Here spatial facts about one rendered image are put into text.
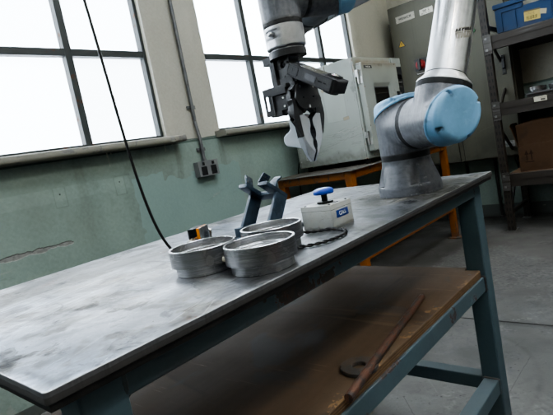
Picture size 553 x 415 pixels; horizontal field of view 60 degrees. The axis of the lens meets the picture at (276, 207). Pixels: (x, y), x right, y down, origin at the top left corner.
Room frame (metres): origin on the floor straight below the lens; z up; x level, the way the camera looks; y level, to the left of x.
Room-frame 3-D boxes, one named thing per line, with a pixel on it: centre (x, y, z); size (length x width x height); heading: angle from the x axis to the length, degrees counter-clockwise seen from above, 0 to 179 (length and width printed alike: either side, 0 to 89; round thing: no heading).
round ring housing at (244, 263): (0.68, 0.03, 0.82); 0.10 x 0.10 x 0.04
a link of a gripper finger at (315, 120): (0.94, -0.08, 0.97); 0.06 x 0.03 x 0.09; 47
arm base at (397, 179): (1.16, -0.33, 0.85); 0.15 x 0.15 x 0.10
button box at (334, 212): (0.92, -0.10, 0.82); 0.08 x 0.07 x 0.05; 138
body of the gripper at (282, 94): (0.93, -0.07, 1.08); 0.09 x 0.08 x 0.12; 47
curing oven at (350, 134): (3.31, -0.64, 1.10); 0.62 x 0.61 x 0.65; 138
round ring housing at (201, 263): (0.74, 0.12, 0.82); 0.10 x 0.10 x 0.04
